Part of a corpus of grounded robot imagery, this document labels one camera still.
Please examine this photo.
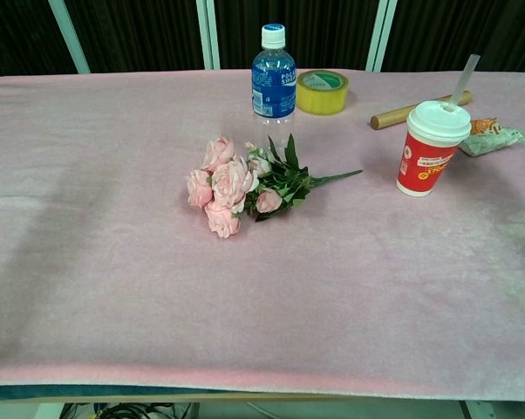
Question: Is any translucent white straw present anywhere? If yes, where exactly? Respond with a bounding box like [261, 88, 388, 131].
[443, 53, 481, 113]

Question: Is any red white paper cup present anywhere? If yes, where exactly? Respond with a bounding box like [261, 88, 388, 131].
[395, 100, 473, 198]

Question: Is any pink artificial flower bouquet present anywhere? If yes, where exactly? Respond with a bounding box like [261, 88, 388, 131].
[185, 133, 364, 239]

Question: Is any yellow packing tape roll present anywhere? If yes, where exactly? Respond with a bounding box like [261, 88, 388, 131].
[296, 69, 350, 116]

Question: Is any clear bottle with blue label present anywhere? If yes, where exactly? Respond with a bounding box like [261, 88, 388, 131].
[250, 23, 298, 155]

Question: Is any pink table cloth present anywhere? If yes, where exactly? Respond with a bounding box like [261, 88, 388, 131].
[0, 68, 525, 402]

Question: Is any wooden rolling pin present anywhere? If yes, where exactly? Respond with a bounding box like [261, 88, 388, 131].
[370, 90, 473, 131]

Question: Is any crumpled snack packet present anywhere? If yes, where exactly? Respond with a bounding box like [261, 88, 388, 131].
[457, 117, 525, 157]

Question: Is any white partition post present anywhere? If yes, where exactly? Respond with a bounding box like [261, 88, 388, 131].
[365, 0, 399, 73]
[47, 0, 92, 75]
[195, 0, 222, 71]

